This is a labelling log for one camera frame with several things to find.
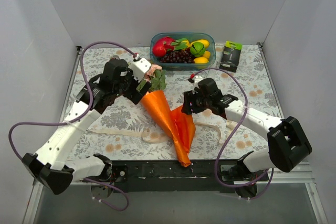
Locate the orange paper bouquet wrap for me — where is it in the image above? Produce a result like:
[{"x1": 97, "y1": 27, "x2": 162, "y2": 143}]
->
[{"x1": 141, "y1": 90, "x2": 196, "y2": 167}]

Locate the artificial flower bunch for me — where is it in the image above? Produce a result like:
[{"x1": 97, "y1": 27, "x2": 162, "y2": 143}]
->
[{"x1": 137, "y1": 65, "x2": 166, "y2": 93}]

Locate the cream printed ribbon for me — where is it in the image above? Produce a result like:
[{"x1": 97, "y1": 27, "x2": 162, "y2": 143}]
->
[{"x1": 87, "y1": 120, "x2": 237, "y2": 144}]

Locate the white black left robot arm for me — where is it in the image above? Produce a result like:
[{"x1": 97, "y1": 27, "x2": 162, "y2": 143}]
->
[{"x1": 22, "y1": 58, "x2": 151, "y2": 195}]

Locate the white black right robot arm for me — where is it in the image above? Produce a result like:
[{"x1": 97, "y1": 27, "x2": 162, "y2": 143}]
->
[{"x1": 182, "y1": 77, "x2": 312, "y2": 181}]

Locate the silver drink can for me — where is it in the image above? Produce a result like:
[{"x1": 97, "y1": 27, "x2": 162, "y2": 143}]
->
[{"x1": 110, "y1": 55, "x2": 120, "y2": 60}]

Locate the yellow lemon front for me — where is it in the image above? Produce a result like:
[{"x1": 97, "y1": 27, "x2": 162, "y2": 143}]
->
[{"x1": 194, "y1": 57, "x2": 209, "y2": 69}]

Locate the yellow lemon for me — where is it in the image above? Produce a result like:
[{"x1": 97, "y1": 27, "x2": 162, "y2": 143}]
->
[
  {"x1": 202, "y1": 50, "x2": 211, "y2": 59},
  {"x1": 194, "y1": 57, "x2": 209, "y2": 69},
  {"x1": 190, "y1": 39, "x2": 210, "y2": 48}
]

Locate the yellow lemon right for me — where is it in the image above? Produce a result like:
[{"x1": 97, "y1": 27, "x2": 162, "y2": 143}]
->
[{"x1": 202, "y1": 50, "x2": 211, "y2": 59}]

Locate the black green razor package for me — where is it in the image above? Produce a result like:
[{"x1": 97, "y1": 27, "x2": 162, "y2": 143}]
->
[{"x1": 219, "y1": 41, "x2": 242, "y2": 72}]

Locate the dark grape bunch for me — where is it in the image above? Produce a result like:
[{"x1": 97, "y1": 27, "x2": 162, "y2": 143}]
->
[{"x1": 158, "y1": 48, "x2": 195, "y2": 63}]

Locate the green lime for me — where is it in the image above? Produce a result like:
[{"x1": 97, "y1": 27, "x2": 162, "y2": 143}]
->
[{"x1": 190, "y1": 41, "x2": 205, "y2": 57}]

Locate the red dragon fruit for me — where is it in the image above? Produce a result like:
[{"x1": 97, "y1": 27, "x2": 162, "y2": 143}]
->
[{"x1": 152, "y1": 37, "x2": 186, "y2": 58}]

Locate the yellow lemon top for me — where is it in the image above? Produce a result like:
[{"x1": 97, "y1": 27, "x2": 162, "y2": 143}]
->
[{"x1": 190, "y1": 39, "x2": 210, "y2": 48}]

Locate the blue plastic fruit container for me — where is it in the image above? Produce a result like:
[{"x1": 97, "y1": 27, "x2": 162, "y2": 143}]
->
[{"x1": 150, "y1": 32, "x2": 216, "y2": 71}]

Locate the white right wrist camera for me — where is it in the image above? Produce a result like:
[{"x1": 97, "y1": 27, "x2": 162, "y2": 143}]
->
[{"x1": 188, "y1": 73, "x2": 204, "y2": 93}]

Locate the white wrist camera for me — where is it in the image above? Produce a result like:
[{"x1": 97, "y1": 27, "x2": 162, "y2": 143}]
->
[
  {"x1": 188, "y1": 73, "x2": 204, "y2": 93},
  {"x1": 129, "y1": 57, "x2": 151, "y2": 82}
]

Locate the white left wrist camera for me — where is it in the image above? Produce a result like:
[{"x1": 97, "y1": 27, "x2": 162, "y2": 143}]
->
[{"x1": 129, "y1": 57, "x2": 151, "y2": 82}]

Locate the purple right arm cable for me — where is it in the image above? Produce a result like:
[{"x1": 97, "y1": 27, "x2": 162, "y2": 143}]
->
[{"x1": 193, "y1": 68, "x2": 275, "y2": 200}]

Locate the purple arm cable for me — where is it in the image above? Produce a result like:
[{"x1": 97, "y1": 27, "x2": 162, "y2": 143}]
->
[
  {"x1": 8, "y1": 40, "x2": 140, "y2": 212},
  {"x1": 193, "y1": 68, "x2": 275, "y2": 200}
]

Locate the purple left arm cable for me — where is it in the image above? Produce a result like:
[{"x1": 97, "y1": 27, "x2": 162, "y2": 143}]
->
[{"x1": 8, "y1": 40, "x2": 140, "y2": 212}]

